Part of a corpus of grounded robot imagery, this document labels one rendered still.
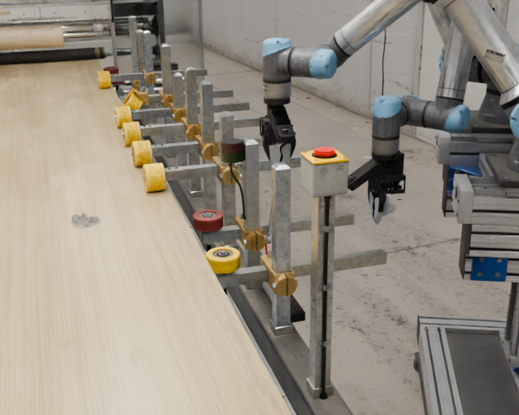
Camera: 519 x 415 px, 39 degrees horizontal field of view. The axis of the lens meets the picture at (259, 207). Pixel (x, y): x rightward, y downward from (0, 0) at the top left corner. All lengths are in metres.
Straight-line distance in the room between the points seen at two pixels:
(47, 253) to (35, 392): 0.57
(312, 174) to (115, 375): 0.50
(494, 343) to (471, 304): 0.72
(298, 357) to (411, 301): 1.80
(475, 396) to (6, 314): 1.53
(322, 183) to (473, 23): 0.59
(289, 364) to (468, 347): 1.18
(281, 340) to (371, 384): 1.14
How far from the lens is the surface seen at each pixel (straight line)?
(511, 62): 1.77
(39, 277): 1.71
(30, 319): 1.54
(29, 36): 4.32
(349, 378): 2.91
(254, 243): 1.92
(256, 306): 1.92
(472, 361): 2.69
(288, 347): 1.75
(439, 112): 2.05
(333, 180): 1.36
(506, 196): 1.94
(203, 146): 2.35
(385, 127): 2.01
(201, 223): 1.92
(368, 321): 3.28
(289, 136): 1.91
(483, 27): 1.76
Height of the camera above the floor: 1.63
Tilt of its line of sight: 21 degrees down
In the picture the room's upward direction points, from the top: 1 degrees counter-clockwise
